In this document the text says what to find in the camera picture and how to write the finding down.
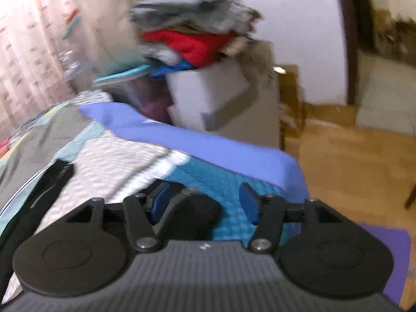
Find black pants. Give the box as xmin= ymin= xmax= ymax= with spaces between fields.
xmin=0 ymin=159 xmax=223 ymax=287

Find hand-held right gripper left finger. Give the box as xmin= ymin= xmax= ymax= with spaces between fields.
xmin=65 ymin=182 xmax=176 ymax=254

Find purple floor mat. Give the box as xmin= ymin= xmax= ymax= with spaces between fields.
xmin=356 ymin=223 xmax=413 ymax=307

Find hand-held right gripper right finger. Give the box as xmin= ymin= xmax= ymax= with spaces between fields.
xmin=239 ymin=182 xmax=347 ymax=254

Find dark wooden door frame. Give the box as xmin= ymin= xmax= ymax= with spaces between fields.
xmin=335 ymin=0 xmax=369 ymax=105

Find white box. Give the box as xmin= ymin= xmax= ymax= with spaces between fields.
xmin=165 ymin=61 xmax=251 ymax=131
xmin=201 ymin=44 xmax=284 ymax=151

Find beige patterned curtain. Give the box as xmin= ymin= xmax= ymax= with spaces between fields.
xmin=0 ymin=0 xmax=98 ymax=137

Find blue-purple sheet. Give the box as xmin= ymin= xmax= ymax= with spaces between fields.
xmin=80 ymin=102 xmax=309 ymax=199

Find patterned teal and beige bedsheet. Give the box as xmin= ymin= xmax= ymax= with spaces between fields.
xmin=0 ymin=91 xmax=290 ymax=300

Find cardboard box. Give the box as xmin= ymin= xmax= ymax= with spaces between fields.
xmin=276 ymin=65 xmax=307 ymax=139

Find pile of mixed clothes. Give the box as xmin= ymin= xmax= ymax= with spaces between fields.
xmin=127 ymin=0 xmax=274 ymax=72

